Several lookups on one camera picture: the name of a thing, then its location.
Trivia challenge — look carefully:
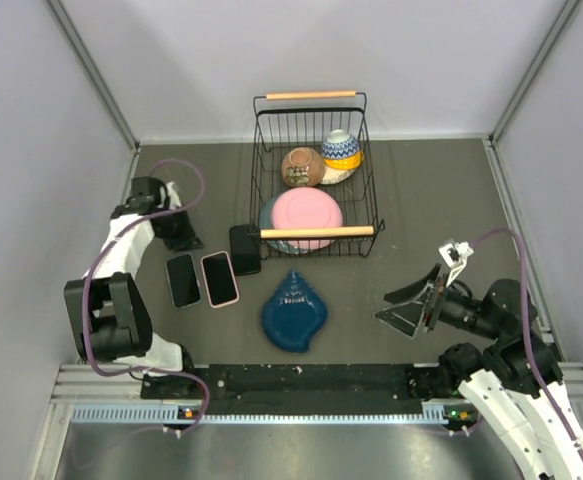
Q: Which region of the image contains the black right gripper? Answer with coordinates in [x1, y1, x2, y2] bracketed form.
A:
[373, 261, 502, 339]

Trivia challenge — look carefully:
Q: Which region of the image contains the pink phone case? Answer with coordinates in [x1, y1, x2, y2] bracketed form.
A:
[200, 251, 240, 308]

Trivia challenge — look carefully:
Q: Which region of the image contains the black phone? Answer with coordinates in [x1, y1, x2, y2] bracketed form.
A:
[202, 253, 237, 305]

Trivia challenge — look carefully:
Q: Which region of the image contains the black ring phone case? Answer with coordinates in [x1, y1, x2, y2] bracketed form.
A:
[228, 224, 263, 277]

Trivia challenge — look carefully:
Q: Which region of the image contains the clear phone case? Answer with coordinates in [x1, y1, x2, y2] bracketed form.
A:
[165, 252, 203, 310]

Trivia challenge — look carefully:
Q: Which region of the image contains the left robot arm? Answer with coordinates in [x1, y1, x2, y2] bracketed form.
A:
[63, 176, 207, 397]

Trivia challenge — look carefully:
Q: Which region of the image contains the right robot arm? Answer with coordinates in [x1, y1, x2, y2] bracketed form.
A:
[373, 265, 583, 479]

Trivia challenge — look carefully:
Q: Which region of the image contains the grey-teal plate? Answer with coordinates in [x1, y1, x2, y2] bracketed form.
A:
[259, 195, 307, 255]

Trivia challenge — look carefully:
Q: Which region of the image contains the blue shell-shaped dish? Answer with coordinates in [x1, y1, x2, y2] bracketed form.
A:
[260, 269, 329, 354]

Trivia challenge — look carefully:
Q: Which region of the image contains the pink plate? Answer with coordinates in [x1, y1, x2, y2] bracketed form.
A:
[272, 187, 343, 229]

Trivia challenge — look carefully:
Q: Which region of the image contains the brown ceramic bowl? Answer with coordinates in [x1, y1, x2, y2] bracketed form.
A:
[281, 147, 326, 188]

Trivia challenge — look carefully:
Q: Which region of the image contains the yellow bowl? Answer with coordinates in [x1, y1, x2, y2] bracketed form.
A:
[324, 151, 364, 171]

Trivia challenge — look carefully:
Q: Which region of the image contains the blue white patterned bowl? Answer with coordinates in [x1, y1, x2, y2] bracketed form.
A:
[321, 129, 360, 161]

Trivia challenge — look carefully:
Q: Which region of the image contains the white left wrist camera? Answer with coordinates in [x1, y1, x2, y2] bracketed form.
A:
[162, 181, 183, 210]

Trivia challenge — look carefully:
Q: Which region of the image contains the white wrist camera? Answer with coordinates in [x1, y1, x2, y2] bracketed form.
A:
[162, 181, 183, 210]
[438, 239, 474, 287]

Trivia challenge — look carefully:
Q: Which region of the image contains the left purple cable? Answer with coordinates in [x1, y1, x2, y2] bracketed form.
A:
[80, 158, 211, 436]

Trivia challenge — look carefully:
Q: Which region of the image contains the purple cable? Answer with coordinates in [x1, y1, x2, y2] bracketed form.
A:
[445, 227, 583, 480]
[80, 158, 211, 436]

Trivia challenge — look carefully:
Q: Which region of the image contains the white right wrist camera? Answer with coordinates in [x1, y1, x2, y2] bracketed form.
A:
[438, 239, 474, 287]

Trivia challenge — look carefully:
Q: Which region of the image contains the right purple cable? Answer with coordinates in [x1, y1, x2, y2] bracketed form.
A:
[445, 227, 583, 480]

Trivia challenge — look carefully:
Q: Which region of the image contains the black wire basket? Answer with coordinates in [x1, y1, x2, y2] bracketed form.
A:
[247, 90, 385, 259]

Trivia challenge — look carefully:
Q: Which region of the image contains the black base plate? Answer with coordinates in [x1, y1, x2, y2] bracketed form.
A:
[139, 362, 452, 401]

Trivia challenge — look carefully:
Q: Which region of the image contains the slotted cable duct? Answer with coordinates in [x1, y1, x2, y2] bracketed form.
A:
[71, 404, 473, 425]

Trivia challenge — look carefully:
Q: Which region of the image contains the aluminium front rail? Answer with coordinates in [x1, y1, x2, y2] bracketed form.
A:
[50, 360, 583, 404]

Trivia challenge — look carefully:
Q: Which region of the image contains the far wooden basket handle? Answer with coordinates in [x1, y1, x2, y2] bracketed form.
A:
[265, 90, 357, 101]

